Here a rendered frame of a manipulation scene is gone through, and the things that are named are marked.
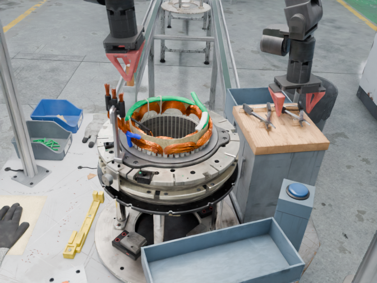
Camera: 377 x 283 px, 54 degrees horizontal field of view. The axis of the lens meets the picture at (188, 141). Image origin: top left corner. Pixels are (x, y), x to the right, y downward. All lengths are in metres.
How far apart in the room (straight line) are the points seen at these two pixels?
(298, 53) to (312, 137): 0.21
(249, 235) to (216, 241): 0.07
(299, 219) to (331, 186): 1.77
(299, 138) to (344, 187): 1.69
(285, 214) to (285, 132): 0.23
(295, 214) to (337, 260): 1.35
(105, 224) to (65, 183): 0.25
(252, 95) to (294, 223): 0.47
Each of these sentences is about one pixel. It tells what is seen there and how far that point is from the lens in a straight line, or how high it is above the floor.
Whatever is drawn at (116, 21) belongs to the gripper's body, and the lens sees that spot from 0.78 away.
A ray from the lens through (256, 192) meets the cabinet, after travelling 0.98.
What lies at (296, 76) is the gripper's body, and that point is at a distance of 0.94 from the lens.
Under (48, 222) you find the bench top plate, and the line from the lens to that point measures 1.11.
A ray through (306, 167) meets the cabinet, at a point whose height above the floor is 0.99.
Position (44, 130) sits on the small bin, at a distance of 1.43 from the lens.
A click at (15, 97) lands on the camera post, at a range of 1.13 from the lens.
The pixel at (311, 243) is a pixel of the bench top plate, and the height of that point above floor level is 0.78.
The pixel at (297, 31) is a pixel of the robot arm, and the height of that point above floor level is 1.31.
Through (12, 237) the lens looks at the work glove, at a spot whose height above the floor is 0.79.
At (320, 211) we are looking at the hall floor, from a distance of 2.37.
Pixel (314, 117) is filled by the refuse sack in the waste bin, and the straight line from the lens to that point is 2.39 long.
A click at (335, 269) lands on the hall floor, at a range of 2.11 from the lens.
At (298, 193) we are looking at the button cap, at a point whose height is 1.04.
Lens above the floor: 1.56
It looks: 34 degrees down
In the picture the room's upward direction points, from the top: 3 degrees clockwise
